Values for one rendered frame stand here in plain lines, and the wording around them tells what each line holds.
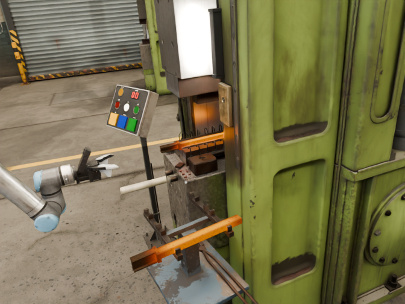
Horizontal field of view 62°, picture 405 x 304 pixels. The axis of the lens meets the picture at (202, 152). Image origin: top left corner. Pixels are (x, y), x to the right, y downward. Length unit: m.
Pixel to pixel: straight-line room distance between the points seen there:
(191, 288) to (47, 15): 8.65
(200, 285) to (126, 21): 8.54
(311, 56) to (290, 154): 0.40
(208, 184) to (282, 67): 0.64
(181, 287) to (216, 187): 0.50
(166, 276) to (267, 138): 0.70
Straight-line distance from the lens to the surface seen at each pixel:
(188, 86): 1.58
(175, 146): 1.72
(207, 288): 1.42
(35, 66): 9.71
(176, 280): 1.46
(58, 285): 2.62
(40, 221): 1.58
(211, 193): 1.66
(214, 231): 1.24
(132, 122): 2.10
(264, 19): 1.25
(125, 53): 9.56
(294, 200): 1.66
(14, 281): 2.81
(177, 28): 1.48
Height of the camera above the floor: 1.69
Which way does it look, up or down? 25 degrees down
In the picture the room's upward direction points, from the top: 5 degrees counter-clockwise
